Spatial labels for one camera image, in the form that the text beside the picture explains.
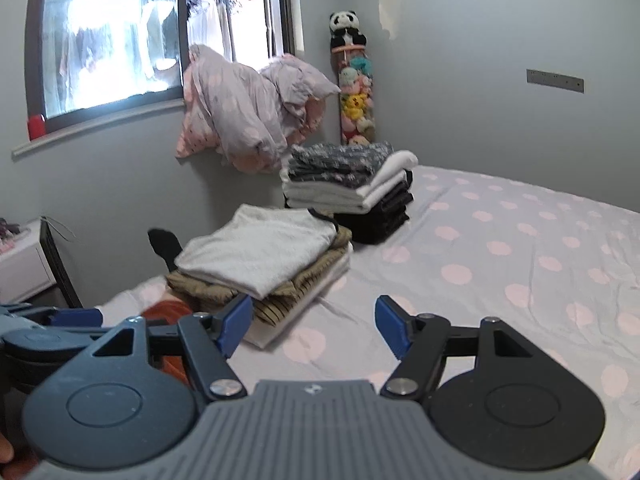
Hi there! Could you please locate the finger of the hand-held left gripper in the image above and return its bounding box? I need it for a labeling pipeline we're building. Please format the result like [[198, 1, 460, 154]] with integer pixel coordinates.
[[47, 307, 104, 329]]

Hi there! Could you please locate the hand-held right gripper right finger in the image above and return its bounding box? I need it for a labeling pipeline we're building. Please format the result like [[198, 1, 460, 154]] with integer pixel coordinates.
[[374, 295, 536, 402]]

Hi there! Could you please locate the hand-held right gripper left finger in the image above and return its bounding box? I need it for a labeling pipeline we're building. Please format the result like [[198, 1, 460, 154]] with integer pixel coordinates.
[[90, 294, 254, 402]]

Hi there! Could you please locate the stack of folded clothes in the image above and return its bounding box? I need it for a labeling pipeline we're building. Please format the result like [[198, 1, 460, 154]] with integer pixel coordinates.
[[284, 170, 415, 246]]

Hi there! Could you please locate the person's left hand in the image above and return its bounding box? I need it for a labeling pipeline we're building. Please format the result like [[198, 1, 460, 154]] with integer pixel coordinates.
[[0, 431, 39, 480]]

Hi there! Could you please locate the folded white garment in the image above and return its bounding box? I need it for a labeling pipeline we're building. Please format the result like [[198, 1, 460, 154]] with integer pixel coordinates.
[[242, 243, 354, 351]]

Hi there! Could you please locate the folded striped garment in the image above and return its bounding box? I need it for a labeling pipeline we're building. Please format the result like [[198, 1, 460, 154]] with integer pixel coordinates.
[[251, 259, 352, 327]]

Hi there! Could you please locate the orange cloth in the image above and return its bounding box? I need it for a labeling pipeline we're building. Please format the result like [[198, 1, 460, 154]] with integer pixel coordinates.
[[139, 297, 195, 390]]

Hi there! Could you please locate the white nightstand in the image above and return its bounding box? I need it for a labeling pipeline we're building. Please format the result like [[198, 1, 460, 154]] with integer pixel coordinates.
[[0, 217, 57, 306]]

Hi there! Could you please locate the black cloth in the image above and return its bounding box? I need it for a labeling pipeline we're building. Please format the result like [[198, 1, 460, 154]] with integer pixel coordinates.
[[147, 228, 184, 272]]

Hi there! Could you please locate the polka dot bed sheet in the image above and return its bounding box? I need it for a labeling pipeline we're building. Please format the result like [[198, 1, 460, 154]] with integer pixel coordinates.
[[97, 164, 640, 480]]

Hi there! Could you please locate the folded white cloth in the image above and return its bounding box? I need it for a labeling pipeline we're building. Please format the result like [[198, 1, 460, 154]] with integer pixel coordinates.
[[280, 150, 420, 215]]

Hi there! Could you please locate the folded dark floral cloth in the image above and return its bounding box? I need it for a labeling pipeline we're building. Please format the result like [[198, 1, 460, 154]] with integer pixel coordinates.
[[287, 142, 396, 191]]

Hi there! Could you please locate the pink polka dot quilt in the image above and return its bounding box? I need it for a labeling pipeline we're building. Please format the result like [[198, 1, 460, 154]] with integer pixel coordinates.
[[175, 44, 343, 176]]

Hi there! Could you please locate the hanging plush toy organizer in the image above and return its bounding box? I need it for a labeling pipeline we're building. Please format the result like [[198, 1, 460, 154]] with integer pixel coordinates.
[[330, 45, 377, 147]]

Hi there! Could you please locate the window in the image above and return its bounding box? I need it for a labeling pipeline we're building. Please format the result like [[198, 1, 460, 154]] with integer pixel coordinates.
[[24, 0, 297, 122]]

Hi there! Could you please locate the hanging white garment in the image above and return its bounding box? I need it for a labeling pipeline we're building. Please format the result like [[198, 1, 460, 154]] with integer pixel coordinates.
[[187, 0, 237, 65]]

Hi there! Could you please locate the panda plush toy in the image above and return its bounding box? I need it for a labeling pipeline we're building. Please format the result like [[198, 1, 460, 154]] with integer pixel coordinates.
[[328, 9, 369, 52]]

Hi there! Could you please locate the black metal frame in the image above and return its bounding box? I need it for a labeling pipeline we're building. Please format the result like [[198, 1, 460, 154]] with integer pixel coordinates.
[[39, 219, 84, 309]]

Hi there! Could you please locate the grey wall socket plate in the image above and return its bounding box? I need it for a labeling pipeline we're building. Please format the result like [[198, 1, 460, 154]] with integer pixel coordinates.
[[526, 68, 585, 94]]

